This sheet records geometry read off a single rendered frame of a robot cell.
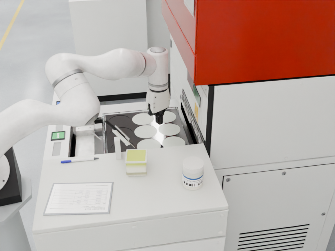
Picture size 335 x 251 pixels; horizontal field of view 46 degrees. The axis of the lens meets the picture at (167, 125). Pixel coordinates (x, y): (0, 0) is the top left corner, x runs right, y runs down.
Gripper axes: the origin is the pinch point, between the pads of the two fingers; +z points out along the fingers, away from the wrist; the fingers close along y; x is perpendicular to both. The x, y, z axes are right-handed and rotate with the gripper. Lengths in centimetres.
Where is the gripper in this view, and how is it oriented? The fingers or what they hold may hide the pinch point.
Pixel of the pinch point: (158, 119)
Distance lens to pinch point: 167.3
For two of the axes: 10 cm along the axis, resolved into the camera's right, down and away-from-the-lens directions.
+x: 6.5, 4.2, -6.3
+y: -7.6, 3.7, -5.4
